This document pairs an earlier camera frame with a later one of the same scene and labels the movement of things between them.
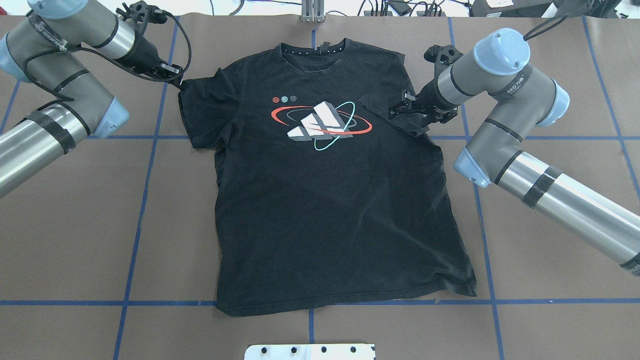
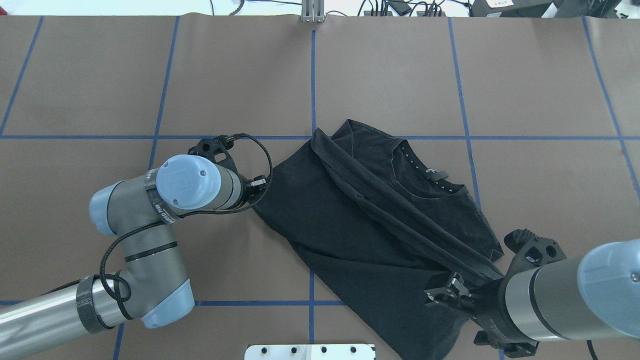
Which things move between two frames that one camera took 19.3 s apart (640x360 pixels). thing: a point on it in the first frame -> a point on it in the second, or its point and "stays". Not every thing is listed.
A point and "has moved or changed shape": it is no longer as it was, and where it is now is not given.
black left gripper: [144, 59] -> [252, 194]
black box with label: [509, 8] stays
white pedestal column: [310, 351] stays
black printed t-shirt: [323, 196] has moved or changed shape
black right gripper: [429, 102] -> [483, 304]
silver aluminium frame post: [313, 11] stays
